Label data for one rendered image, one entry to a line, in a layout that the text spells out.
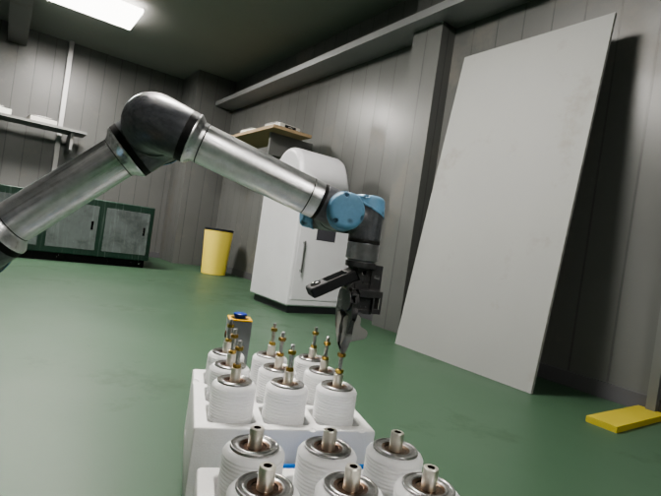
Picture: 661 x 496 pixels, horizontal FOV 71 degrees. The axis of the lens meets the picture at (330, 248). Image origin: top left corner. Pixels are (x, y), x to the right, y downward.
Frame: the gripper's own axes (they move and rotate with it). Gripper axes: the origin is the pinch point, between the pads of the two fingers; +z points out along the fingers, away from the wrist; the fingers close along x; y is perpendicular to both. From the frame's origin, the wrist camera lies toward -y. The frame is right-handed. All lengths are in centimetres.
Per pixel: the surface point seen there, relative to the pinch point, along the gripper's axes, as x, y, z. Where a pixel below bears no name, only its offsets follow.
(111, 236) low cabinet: 462, -82, 3
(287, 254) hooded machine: 252, 58, -11
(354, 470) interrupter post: -43.1, -14.8, 6.5
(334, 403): -4.3, -1.2, 11.7
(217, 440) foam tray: -5.6, -26.1, 19.1
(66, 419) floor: 43, -58, 35
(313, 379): 8.7, -2.0, 10.7
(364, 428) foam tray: -6.7, 5.7, 16.5
